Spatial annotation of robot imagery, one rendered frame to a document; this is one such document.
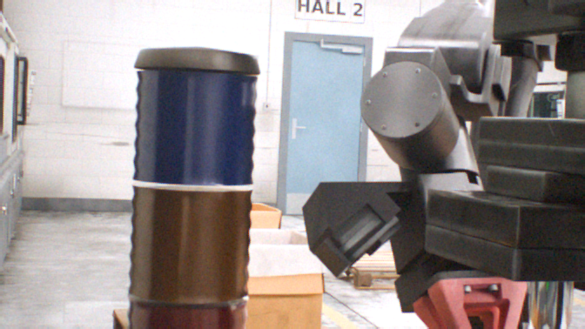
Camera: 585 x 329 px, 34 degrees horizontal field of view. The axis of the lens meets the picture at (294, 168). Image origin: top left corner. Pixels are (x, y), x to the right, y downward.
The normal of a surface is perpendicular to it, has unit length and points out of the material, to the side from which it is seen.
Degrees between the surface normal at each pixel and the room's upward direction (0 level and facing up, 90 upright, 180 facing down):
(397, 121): 67
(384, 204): 59
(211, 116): 104
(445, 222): 90
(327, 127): 90
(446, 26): 26
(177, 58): 72
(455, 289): 80
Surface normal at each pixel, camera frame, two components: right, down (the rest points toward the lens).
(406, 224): -0.94, 0.00
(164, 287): -0.29, 0.28
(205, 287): 0.33, 0.31
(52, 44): 0.24, 0.06
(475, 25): -0.13, -0.88
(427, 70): -0.34, -0.36
